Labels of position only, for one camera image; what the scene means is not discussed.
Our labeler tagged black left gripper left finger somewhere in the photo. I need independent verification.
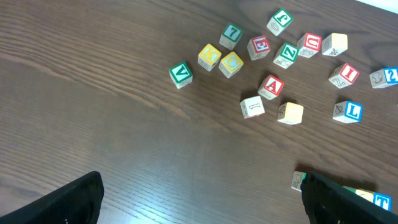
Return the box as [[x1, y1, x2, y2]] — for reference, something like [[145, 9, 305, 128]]
[[1, 171, 104, 224]]

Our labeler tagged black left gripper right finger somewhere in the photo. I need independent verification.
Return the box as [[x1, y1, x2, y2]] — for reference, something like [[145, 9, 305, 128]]
[[300, 172, 397, 224]]

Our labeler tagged green R block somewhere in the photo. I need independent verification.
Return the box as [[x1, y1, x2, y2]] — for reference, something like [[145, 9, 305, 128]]
[[291, 170, 306, 192]]

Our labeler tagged yellow O block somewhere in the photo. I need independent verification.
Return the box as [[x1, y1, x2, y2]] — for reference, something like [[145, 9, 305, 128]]
[[355, 189, 374, 203]]

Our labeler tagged blue T block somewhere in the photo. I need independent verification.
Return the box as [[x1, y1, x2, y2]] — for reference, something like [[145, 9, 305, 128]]
[[373, 192, 392, 212]]

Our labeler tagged green B block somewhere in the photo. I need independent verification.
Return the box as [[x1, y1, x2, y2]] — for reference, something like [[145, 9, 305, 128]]
[[343, 186, 357, 193]]

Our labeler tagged blue L block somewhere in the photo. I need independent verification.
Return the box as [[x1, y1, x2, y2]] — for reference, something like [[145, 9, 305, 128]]
[[332, 101, 363, 124]]

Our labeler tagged yellow S block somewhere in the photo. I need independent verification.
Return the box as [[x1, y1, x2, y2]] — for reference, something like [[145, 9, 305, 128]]
[[277, 102, 304, 125]]

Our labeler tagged tilted red A block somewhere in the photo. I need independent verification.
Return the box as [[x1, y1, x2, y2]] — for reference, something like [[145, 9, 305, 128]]
[[240, 96, 265, 119]]

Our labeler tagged red I block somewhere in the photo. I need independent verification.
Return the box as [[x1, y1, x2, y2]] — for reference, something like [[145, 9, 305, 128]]
[[328, 63, 359, 89]]

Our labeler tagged blue 2 block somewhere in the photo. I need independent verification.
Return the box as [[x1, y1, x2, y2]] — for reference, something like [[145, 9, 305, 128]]
[[369, 67, 398, 88]]

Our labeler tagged green Z block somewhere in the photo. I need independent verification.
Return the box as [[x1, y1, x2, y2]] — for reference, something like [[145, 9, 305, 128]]
[[273, 42, 299, 69]]

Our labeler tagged plain yellow top block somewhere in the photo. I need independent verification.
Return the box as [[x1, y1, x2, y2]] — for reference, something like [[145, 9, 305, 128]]
[[322, 33, 348, 57]]

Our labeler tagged red U block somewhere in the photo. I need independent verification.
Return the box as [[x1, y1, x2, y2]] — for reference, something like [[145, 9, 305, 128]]
[[297, 33, 322, 58]]

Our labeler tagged green V block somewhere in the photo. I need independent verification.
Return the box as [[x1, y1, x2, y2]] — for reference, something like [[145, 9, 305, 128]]
[[169, 62, 193, 89]]

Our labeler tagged yellow C block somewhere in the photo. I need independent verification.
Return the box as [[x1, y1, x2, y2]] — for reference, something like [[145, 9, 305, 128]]
[[219, 52, 244, 78]]

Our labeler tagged red E block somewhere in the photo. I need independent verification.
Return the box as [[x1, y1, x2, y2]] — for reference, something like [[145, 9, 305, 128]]
[[247, 35, 271, 60]]

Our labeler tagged yellow K block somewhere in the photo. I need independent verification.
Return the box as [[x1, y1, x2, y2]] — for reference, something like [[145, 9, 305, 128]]
[[198, 44, 221, 72]]

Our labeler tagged green J block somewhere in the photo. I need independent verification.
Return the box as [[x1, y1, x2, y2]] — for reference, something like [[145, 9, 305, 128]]
[[267, 9, 294, 36]]

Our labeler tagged green 7 block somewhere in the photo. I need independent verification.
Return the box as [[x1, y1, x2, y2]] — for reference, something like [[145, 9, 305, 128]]
[[219, 22, 243, 50]]

